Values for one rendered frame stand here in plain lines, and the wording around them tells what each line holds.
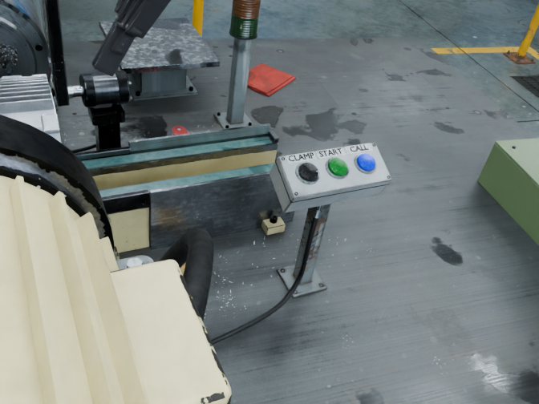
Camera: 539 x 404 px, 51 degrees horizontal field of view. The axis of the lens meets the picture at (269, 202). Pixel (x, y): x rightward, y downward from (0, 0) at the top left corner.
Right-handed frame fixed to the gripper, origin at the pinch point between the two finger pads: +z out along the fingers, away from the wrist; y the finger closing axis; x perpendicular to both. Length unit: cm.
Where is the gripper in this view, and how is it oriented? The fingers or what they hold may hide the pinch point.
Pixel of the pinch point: (113, 49)
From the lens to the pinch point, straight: 83.3
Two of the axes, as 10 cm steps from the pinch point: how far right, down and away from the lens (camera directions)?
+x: 7.2, 2.4, 6.5
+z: -5.7, 7.5, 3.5
